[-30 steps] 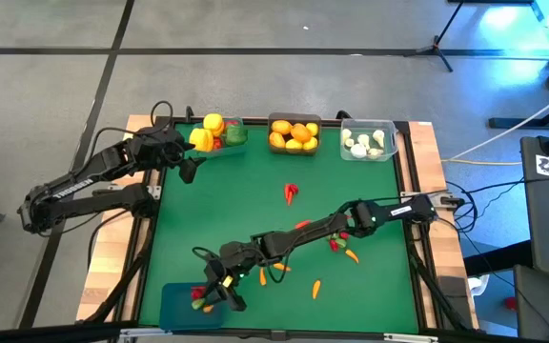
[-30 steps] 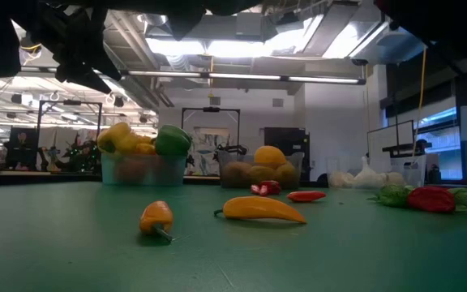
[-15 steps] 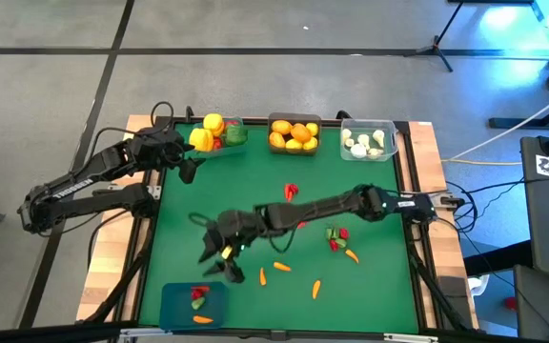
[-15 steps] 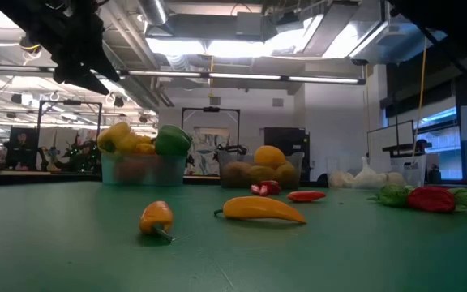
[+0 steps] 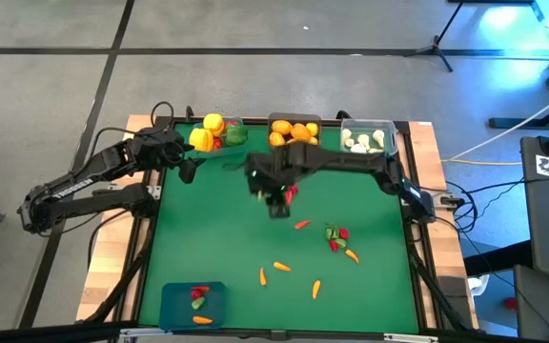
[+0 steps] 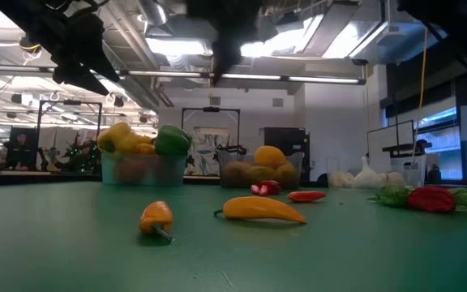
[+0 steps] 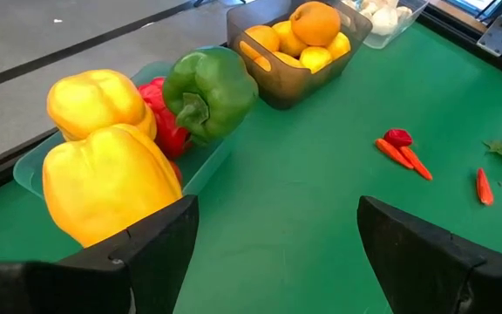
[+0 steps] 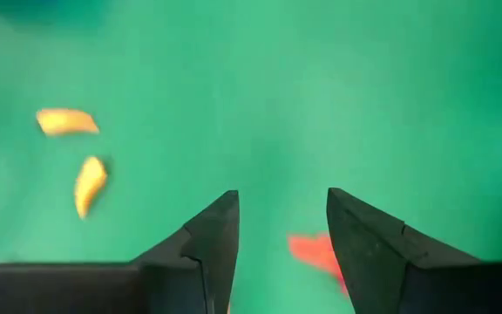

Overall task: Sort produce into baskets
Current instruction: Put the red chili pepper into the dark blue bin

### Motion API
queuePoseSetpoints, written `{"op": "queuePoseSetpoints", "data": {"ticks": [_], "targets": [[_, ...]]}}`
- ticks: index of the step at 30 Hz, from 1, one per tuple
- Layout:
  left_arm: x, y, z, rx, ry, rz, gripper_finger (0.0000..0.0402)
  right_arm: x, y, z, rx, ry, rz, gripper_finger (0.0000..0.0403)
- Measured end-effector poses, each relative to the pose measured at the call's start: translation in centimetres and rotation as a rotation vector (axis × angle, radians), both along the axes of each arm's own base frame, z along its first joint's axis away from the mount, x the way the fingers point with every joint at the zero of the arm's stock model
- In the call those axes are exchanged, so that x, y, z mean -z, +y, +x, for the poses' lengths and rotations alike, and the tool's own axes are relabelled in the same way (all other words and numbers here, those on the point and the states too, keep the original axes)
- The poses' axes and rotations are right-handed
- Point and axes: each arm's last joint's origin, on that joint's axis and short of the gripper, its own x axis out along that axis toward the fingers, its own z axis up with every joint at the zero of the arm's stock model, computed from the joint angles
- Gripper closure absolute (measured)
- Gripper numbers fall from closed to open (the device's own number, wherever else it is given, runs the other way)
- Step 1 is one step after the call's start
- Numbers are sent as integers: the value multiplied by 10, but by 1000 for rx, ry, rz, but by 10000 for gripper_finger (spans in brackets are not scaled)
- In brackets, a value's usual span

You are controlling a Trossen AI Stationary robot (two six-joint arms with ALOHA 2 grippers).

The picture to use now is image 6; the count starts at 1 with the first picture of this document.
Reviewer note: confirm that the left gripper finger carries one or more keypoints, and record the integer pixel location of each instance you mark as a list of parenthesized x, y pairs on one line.
[(75, 77), (104, 69)]

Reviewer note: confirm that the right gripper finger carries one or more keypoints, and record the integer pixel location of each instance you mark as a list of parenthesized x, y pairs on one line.
[(225, 57)]

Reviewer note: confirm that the yellow bell pepper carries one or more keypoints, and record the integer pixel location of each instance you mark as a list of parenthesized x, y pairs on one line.
[(114, 138), (142, 146)]

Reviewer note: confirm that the green bell pepper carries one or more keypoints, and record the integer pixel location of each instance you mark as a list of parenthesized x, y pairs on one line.
[(172, 141)]

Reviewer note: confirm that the red bell pepper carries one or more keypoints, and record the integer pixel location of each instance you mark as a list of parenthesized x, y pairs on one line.
[(130, 172)]

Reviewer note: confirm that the orange fruit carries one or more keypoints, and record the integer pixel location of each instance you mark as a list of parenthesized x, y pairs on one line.
[(270, 157)]

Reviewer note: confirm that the long orange chili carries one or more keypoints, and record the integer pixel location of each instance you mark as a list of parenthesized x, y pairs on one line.
[(260, 209)]

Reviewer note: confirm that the white garlic bulb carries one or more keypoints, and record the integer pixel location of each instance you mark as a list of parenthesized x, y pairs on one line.
[(395, 179), (340, 179), (369, 176)]

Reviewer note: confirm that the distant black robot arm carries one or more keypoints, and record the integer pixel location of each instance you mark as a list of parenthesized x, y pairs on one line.
[(81, 156), (233, 149)]

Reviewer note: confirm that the black monitor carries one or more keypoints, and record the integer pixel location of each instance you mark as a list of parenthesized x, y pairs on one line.
[(32, 148)]

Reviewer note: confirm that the long ceiling light bar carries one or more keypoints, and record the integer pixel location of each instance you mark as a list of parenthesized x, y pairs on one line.
[(322, 80)]

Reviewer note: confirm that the grey translucent plastic bin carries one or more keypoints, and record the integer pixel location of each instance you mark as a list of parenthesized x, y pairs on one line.
[(225, 158)]

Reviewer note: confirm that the black equipment case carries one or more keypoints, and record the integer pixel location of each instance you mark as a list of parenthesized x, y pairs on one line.
[(286, 138)]

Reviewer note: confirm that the teal translucent plastic bin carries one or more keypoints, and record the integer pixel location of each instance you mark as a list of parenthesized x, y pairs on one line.
[(164, 172)]

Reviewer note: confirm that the small orange chili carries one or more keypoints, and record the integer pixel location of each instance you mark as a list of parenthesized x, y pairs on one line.
[(156, 217)]

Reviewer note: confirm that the whiteboard on black stand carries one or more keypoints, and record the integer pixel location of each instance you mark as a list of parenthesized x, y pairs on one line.
[(391, 138)]

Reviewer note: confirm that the black shelf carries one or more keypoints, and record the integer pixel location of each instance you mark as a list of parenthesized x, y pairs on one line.
[(404, 148)]

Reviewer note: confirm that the green table mat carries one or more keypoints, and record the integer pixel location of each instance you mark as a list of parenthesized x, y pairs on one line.
[(233, 263)]

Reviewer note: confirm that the clear plastic bin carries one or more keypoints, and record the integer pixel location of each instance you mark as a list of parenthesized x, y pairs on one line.
[(416, 172)]

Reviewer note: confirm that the large window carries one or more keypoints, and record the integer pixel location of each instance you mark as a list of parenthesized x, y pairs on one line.
[(444, 142)]

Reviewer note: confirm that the small red pepper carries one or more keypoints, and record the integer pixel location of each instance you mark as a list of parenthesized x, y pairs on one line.
[(432, 199)]

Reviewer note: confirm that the black gantry frame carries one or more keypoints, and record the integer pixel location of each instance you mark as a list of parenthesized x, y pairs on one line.
[(211, 109), (71, 102)]

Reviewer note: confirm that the square wall vent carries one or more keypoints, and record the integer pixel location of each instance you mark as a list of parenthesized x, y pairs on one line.
[(215, 101), (278, 103)]

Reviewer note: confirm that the silver round air duct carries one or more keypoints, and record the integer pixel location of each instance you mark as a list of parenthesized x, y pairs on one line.
[(152, 12)]

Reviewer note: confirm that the colourful wall poster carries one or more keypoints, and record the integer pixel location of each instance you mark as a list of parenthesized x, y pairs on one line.
[(203, 142)]

